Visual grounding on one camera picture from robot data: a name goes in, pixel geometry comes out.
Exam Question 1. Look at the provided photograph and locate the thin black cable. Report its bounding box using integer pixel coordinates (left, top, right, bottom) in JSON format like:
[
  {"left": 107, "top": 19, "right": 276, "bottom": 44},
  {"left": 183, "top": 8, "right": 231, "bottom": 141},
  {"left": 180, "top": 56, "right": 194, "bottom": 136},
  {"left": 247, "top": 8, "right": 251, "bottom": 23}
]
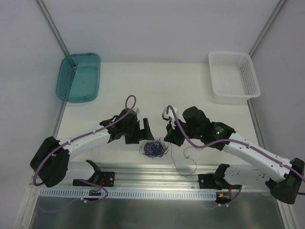
[{"left": 158, "top": 136, "right": 198, "bottom": 177}]

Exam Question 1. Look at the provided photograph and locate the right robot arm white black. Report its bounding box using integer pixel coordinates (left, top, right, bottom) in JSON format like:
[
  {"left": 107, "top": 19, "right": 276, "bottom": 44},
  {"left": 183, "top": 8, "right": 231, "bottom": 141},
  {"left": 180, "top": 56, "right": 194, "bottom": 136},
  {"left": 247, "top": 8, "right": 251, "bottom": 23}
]
[{"left": 162, "top": 105, "right": 305, "bottom": 205}]

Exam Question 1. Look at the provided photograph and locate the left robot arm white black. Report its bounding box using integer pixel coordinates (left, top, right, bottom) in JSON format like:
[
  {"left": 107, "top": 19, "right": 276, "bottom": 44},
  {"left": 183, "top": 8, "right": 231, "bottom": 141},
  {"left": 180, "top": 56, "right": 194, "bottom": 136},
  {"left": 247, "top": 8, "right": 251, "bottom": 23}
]
[{"left": 30, "top": 108, "right": 154, "bottom": 187}]

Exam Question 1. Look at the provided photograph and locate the teal plastic bin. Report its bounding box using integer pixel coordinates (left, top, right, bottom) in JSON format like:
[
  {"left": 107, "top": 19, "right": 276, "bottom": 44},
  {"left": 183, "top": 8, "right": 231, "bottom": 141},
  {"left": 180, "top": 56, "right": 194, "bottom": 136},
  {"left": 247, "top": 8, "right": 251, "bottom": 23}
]
[{"left": 56, "top": 53, "right": 101, "bottom": 103}]

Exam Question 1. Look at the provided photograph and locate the white perforated plastic basket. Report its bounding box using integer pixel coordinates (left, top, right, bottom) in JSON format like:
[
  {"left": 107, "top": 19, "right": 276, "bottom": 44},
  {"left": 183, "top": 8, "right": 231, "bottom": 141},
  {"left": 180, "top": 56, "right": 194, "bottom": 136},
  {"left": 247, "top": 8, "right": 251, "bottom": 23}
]
[{"left": 208, "top": 51, "right": 261, "bottom": 104}]

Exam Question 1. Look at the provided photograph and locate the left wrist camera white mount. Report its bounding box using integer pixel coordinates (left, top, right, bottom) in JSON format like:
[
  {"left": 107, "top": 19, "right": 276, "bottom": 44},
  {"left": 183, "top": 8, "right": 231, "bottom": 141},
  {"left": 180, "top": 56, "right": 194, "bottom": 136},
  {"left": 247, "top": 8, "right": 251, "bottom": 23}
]
[{"left": 130, "top": 108, "right": 140, "bottom": 115}]

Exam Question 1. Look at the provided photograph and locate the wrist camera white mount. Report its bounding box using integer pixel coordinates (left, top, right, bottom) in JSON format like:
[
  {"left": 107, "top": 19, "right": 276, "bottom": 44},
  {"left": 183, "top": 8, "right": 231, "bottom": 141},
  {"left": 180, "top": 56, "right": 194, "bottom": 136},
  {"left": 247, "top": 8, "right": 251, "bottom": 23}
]
[
  {"left": 162, "top": 107, "right": 179, "bottom": 129},
  {"left": 130, "top": 108, "right": 140, "bottom": 115}
]

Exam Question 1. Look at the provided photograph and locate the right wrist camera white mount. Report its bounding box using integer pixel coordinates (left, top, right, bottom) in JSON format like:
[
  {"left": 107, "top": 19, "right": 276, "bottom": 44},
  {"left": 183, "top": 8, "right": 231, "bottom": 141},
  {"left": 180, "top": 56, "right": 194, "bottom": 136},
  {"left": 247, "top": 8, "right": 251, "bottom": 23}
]
[{"left": 162, "top": 107, "right": 179, "bottom": 129}]

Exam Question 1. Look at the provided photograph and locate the aluminium mounting rail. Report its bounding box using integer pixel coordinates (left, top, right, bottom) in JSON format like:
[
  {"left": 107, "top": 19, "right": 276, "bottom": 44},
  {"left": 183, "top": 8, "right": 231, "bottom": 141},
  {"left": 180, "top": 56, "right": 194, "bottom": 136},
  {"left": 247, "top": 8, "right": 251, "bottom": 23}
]
[{"left": 69, "top": 163, "right": 229, "bottom": 191}]

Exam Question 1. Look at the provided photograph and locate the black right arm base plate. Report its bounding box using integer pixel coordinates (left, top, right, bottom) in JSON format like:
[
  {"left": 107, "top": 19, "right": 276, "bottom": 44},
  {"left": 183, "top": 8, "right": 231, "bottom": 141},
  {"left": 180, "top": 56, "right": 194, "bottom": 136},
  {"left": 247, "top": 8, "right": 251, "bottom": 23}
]
[{"left": 198, "top": 174, "right": 217, "bottom": 189}]

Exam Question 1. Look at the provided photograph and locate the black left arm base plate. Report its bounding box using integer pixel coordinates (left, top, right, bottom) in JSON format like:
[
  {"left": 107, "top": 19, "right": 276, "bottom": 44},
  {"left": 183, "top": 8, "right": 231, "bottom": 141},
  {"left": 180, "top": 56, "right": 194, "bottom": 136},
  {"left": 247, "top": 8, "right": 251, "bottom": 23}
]
[{"left": 97, "top": 172, "right": 115, "bottom": 187}]

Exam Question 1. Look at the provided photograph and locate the white slotted cable duct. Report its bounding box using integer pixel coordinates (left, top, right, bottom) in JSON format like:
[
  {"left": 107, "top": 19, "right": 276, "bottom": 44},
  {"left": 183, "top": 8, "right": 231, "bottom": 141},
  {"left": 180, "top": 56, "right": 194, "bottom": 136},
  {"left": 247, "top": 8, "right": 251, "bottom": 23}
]
[{"left": 39, "top": 188, "right": 216, "bottom": 201}]

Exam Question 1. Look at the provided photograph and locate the left aluminium frame post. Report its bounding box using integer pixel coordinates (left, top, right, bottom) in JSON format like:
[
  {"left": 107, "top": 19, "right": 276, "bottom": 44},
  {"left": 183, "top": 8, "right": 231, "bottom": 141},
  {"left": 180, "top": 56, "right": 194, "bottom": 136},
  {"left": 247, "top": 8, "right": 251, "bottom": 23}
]
[{"left": 35, "top": 0, "right": 70, "bottom": 56}]

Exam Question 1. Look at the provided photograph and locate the aluminium frame post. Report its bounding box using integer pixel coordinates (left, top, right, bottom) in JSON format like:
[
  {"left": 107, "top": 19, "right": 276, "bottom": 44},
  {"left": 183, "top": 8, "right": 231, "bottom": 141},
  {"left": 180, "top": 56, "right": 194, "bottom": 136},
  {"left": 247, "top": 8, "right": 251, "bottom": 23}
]
[
  {"left": 35, "top": 0, "right": 70, "bottom": 56},
  {"left": 248, "top": 0, "right": 289, "bottom": 58}
]

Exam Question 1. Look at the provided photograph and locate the right aluminium frame post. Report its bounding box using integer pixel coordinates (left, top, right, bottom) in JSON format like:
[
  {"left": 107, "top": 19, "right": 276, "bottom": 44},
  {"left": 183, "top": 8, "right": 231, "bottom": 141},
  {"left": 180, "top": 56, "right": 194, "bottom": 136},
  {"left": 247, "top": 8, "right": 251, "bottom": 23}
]
[{"left": 248, "top": 0, "right": 289, "bottom": 58}]

